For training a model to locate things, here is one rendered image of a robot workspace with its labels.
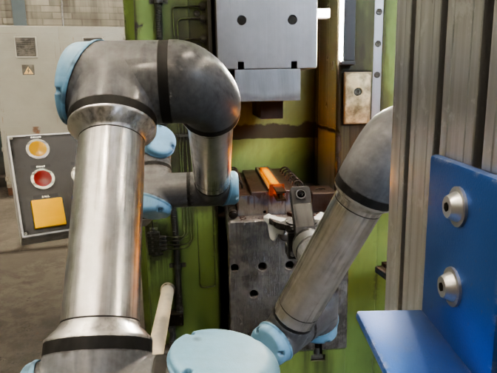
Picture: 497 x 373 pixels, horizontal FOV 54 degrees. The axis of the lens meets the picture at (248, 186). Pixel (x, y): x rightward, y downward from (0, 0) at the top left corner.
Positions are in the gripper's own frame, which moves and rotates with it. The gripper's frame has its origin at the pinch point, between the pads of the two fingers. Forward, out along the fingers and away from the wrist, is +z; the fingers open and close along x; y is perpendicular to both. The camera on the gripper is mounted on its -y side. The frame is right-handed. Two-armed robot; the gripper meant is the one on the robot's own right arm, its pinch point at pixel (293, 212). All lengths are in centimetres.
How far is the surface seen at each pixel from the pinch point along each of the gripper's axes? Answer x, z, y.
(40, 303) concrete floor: -131, 177, 100
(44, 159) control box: -64, 14, -14
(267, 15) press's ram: -3, 31, -52
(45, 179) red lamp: -64, 11, -9
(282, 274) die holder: 0.9, 24.8, 26.6
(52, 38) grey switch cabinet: -211, 524, -94
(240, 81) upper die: -10.7, 30.7, -32.9
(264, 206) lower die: -4.1, 30.7, 5.9
